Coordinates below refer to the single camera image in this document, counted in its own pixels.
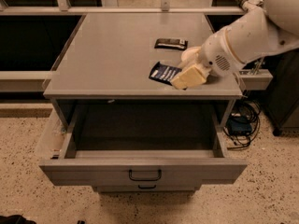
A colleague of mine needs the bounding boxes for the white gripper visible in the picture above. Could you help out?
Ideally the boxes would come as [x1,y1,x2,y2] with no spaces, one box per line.
[170,28,241,90]

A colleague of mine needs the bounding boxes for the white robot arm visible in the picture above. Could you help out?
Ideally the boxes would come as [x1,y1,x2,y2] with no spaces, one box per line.
[170,0,299,90]

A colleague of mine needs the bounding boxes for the grey drawer cabinet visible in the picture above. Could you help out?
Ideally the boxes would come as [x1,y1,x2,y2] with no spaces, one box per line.
[43,12,245,193]

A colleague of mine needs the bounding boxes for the open grey top drawer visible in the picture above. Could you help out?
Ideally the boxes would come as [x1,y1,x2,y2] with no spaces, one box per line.
[40,101,247,192]

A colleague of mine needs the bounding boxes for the white paper bowl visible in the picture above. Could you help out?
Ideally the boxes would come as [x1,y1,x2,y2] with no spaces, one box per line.
[178,47,201,68]

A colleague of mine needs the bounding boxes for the black snack bar wrapper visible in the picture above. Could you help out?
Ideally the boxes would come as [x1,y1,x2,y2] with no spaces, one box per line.
[154,38,188,50]

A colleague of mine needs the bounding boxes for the blue electronics box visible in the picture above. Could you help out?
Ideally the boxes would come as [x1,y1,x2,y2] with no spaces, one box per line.
[226,116,252,136]

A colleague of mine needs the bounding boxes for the grey metal railing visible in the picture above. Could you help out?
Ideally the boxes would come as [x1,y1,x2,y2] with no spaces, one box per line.
[0,0,272,17]

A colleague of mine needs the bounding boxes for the black object floor corner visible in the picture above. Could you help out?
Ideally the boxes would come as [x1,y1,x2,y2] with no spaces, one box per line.
[0,215,36,224]

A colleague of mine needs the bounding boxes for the black cable bundle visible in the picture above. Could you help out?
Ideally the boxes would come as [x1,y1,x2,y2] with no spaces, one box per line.
[223,91,262,151]

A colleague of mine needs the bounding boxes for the black top drawer handle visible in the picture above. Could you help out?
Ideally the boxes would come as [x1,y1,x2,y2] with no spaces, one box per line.
[128,170,162,182]

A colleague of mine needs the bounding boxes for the black drawer handle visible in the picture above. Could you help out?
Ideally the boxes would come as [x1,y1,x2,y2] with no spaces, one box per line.
[128,170,162,182]
[137,185,156,189]

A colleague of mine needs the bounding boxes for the black lower drawer handle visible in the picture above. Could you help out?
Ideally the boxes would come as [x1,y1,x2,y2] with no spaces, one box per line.
[137,185,156,189]

